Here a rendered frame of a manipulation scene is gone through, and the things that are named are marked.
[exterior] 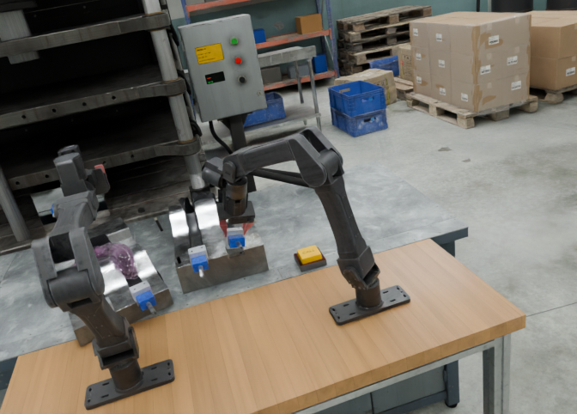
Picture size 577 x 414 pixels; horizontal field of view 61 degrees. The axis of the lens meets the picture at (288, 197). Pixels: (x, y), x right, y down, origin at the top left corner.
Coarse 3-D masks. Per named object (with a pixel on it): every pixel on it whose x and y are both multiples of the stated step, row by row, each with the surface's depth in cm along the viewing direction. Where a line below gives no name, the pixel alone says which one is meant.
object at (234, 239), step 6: (228, 228) 144; (234, 228) 144; (240, 228) 144; (228, 234) 142; (234, 234) 142; (240, 234) 142; (228, 240) 140; (234, 240) 139; (240, 240) 139; (228, 246) 142; (234, 246) 139; (240, 246) 134
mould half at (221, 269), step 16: (176, 208) 168; (208, 208) 167; (176, 224) 163; (208, 224) 162; (240, 224) 160; (176, 240) 157; (208, 240) 153; (224, 240) 151; (256, 240) 147; (176, 256) 146; (208, 256) 143; (224, 256) 142; (240, 256) 144; (256, 256) 145; (192, 272) 142; (208, 272) 143; (224, 272) 144; (240, 272) 146; (256, 272) 147; (192, 288) 143
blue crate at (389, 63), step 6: (378, 60) 686; (384, 60) 689; (390, 60) 691; (396, 60) 694; (372, 66) 677; (378, 66) 659; (384, 66) 653; (390, 66) 655; (396, 66) 659; (396, 72) 662
